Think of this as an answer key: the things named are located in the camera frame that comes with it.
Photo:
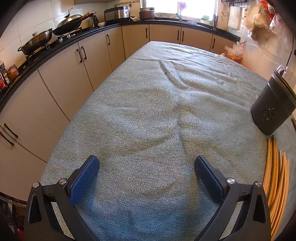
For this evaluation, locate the cluster of hanging plastic bags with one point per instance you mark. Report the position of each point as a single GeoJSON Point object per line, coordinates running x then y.
{"type": "Point", "coordinates": [259, 20]}

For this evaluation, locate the red plastic basin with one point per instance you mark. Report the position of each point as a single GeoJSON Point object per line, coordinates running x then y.
{"type": "Point", "coordinates": [240, 61]}

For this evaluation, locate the black wok with steel lid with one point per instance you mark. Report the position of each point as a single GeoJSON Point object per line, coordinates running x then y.
{"type": "Point", "coordinates": [69, 24]}

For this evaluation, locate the small steel pot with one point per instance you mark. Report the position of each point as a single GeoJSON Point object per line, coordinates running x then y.
{"type": "Point", "coordinates": [146, 9]}

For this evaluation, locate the steel kettle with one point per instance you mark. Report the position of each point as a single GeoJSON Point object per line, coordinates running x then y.
{"type": "Point", "coordinates": [93, 20]}

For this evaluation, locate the bundle of wooden chopsticks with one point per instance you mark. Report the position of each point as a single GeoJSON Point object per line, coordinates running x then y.
{"type": "Point", "coordinates": [274, 173]}

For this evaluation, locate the beige base cabinets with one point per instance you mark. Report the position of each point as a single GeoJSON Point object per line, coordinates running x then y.
{"type": "Point", "coordinates": [62, 69]}

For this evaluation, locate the black wall rack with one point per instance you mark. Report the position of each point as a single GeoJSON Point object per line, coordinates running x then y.
{"type": "Point", "coordinates": [233, 2]}

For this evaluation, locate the black kitchen countertop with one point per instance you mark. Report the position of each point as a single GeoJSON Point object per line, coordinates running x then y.
{"type": "Point", "coordinates": [111, 26]}

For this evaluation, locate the black utensil holder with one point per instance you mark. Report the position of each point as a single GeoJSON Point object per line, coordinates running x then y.
{"type": "Point", "coordinates": [272, 104]}

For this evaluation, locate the kitchen window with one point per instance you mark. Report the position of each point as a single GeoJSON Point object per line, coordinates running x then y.
{"type": "Point", "coordinates": [196, 8]}

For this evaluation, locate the clear glass pitcher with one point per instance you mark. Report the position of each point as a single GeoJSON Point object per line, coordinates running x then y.
{"type": "Point", "coordinates": [282, 69]}

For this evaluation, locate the green package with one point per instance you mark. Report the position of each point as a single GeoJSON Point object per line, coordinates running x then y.
{"type": "Point", "coordinates": [204, 19]}

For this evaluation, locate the brown clay pot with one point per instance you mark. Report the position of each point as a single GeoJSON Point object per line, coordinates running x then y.
{"type": "Point", "coordinates": [146, 15]}

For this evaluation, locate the grey-green tablecloth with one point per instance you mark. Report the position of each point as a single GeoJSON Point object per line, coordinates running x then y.
{"type": "Point", "coordinates": [150, 104]}

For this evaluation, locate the silver rice cooker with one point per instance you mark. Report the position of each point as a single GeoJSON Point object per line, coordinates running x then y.
{"type": "Point", "coordinates": [116, 14]}

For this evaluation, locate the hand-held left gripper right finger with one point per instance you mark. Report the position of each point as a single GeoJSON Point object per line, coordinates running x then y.
{"type": "Point", "coordinates": [209, 178]}

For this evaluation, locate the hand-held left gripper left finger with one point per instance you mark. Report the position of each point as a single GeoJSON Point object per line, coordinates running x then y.
{"type": "Point", "coordinates": [84, 178]}

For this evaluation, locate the spice jar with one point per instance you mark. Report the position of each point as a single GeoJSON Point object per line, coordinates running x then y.
{"type": "Point", "coordinates": [12, 73]}

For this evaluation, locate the black gas stove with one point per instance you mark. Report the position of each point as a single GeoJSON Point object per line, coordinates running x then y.
{"type": "Point", "coordinates": [49, 46]}

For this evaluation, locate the white cutting board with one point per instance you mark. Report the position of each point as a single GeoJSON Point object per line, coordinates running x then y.
{"type": "Point", "coordinates": [234, 19]}

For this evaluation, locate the steel pot with glass lid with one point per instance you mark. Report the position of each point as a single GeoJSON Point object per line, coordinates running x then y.
{"type": "Point", "coordinates": [37, 41]}

